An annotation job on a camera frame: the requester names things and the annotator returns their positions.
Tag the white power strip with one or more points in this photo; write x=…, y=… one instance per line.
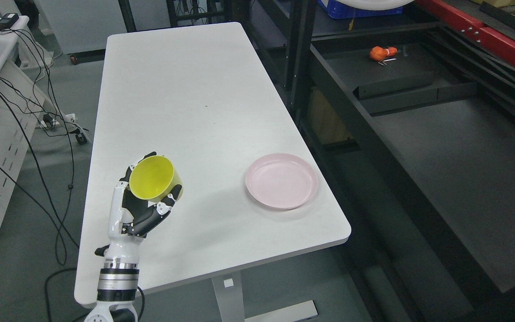
x=49, y=121

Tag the orange toy on shelf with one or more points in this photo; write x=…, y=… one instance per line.
x=378, y=53

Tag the black power brick far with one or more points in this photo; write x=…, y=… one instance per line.
x=8, y=21

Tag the pink plastic plate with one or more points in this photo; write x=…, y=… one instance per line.
x=281, y=181

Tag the blue plastic crate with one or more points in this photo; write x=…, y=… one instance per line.
x=339, y=11

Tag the black white robotic hand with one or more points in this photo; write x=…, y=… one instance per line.
x=131, y=219

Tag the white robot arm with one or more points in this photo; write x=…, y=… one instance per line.
x=116, y=292

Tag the yellow plastic cup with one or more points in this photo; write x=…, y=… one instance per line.
x=153, y=178

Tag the red metal beam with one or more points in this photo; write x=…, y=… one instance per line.
x=494, y=41

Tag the white table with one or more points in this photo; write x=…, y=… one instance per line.
x=200, y=96

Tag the dark grey metal shelf rack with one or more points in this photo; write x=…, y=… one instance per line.
x=419, y=150

